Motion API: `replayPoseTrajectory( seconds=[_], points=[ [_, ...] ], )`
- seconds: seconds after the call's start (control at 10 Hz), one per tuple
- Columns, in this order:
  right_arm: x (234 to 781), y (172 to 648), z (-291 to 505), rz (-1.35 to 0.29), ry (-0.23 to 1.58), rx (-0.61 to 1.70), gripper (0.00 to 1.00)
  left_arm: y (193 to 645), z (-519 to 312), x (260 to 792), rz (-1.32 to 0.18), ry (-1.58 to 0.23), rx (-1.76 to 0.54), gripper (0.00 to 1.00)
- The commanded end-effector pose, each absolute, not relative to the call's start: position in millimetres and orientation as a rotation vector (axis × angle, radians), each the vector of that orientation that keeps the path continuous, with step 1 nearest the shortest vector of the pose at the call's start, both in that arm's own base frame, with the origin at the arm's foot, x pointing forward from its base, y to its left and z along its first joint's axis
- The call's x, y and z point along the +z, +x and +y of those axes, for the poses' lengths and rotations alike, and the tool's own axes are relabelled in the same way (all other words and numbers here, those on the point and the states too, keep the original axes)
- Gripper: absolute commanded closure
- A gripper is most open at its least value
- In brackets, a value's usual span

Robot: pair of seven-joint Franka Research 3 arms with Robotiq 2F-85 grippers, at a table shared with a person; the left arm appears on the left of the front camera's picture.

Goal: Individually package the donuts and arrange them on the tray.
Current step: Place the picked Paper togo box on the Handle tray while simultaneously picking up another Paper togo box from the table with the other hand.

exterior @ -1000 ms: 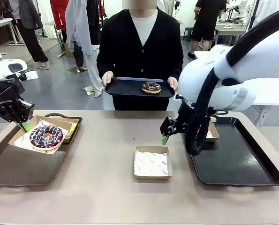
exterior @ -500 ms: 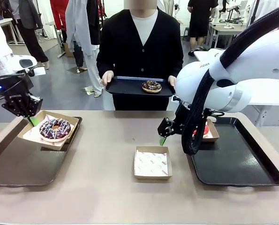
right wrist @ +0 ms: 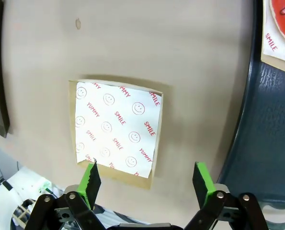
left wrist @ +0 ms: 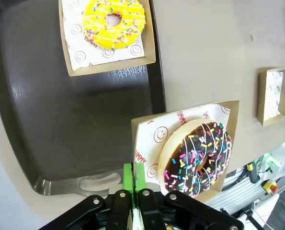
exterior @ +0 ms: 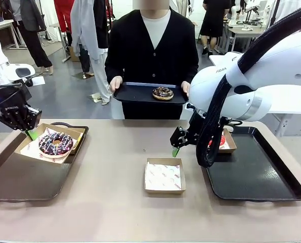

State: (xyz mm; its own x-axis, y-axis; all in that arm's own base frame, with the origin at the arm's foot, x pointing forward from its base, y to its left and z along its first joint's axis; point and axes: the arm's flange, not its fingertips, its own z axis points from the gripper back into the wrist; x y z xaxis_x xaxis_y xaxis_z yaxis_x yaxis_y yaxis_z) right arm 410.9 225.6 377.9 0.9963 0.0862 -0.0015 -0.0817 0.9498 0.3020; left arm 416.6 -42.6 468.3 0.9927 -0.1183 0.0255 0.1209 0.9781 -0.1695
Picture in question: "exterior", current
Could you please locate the person's left hand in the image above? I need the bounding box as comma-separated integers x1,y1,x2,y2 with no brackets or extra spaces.
181,80,191,98

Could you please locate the red outfit mannequin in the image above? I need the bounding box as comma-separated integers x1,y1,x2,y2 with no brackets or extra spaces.
53,0,74,35

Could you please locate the white trousers mannequin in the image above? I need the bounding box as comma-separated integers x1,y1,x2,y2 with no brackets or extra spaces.
89,49,112,106

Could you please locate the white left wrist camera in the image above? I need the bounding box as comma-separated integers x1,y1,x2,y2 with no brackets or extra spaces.
30,75,46,87

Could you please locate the black right arm cable sleeve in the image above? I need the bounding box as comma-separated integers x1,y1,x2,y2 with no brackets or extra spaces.
195,14,301,168

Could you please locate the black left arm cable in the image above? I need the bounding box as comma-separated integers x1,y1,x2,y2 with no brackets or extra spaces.
0,81,23,93

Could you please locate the large black plastic tray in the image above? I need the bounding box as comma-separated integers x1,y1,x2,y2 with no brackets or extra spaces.
198,126,301,203

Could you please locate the hanging black garment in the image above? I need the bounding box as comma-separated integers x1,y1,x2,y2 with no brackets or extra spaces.
93,0,110,49

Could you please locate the cardboard scrap on floor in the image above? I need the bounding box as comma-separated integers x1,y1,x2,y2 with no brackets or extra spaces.
89,92,103,104

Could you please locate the dark suit mannequin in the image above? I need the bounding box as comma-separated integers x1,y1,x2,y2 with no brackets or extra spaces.
10,0,54,75

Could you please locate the kraft paper box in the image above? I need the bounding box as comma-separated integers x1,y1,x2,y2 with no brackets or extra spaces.
207,128,237,154
15,123,82,165
71,127,87,155
144,157,186,195

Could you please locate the person's right hand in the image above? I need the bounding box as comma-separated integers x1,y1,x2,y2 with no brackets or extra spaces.
109,75,123,95

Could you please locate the chocolate frosted donut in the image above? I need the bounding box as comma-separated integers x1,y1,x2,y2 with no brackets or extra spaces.
152,87,175,101

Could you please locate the person in black shorts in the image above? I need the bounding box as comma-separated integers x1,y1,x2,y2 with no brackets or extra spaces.
199,0,231,56

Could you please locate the brown cardboard box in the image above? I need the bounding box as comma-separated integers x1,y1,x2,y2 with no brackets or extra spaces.
68,45,80,62

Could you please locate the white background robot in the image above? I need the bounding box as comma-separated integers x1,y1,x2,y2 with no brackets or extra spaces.
231,0,266,25

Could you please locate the white table with dark clothes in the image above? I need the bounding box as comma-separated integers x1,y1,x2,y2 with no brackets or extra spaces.
0,17,21,50

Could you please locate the black stand pole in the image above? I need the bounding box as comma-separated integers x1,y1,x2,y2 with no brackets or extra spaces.
269,0,280,27

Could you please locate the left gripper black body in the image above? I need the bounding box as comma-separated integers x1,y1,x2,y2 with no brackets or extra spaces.
0,85,31,115

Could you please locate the chocolate sprinkled donut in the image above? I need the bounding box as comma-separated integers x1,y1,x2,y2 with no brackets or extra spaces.
38,132,74,159

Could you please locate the white printed paper liner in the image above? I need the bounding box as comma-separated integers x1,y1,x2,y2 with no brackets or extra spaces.
145,161,182,190
217,130,232,150
22,126,81,164

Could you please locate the square mannequin base plate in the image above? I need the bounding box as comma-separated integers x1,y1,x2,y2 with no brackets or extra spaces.
71,71,95,79

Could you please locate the large brown plastic tray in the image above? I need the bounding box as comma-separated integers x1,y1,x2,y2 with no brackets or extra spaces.
0,122,90,203

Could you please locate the hanging grey shirt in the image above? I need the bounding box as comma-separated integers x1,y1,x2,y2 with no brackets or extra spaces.
70,0,108,61

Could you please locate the small black serving tray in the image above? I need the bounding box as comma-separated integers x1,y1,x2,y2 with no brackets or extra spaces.
112,82,189,105

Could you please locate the red glazed donut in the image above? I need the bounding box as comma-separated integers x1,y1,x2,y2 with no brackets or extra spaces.
207,135,226,149

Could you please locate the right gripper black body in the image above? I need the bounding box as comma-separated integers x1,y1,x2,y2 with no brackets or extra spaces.
182,110,207,145

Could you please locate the grey workbench table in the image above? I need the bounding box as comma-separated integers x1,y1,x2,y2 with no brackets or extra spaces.
223,21,267,55

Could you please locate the person in black cardigan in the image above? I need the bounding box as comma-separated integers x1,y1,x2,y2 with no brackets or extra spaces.
104,2,199,120

